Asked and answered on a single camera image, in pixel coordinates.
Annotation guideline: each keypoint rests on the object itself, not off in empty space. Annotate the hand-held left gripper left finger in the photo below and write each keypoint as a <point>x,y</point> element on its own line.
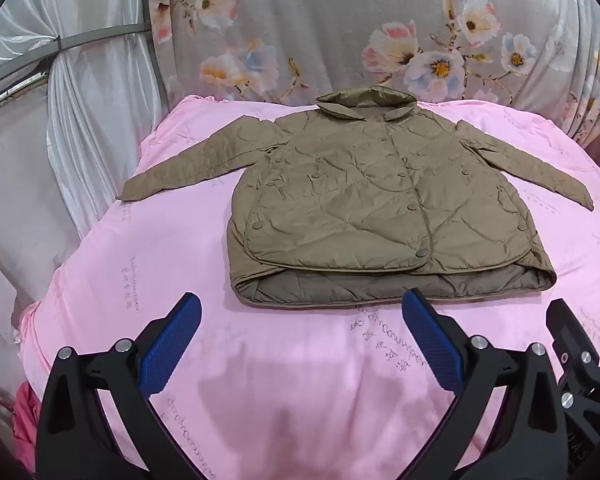
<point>172,340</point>

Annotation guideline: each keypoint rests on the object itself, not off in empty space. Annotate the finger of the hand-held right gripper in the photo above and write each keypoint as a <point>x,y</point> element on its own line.
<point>575,332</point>

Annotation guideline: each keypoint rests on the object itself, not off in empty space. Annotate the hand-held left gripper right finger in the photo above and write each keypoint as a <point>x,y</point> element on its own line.
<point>430,341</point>

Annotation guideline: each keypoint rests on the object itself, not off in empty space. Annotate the olive quilted jacket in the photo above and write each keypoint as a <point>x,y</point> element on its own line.
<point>375,200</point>

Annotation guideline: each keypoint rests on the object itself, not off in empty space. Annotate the pink printed bed sheet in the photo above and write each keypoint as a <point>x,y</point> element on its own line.
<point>290,390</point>

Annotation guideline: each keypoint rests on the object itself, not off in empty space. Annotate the dark pink cloth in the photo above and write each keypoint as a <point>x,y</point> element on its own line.
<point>26,420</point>

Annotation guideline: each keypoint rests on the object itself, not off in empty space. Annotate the white satin curtain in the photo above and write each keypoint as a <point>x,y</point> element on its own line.
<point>85,125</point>

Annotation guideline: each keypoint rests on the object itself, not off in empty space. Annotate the grey floral blanket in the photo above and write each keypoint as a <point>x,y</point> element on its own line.
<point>340,30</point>

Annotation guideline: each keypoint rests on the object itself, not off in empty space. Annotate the grey metal rail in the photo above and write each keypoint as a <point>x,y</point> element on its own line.
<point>100,40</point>

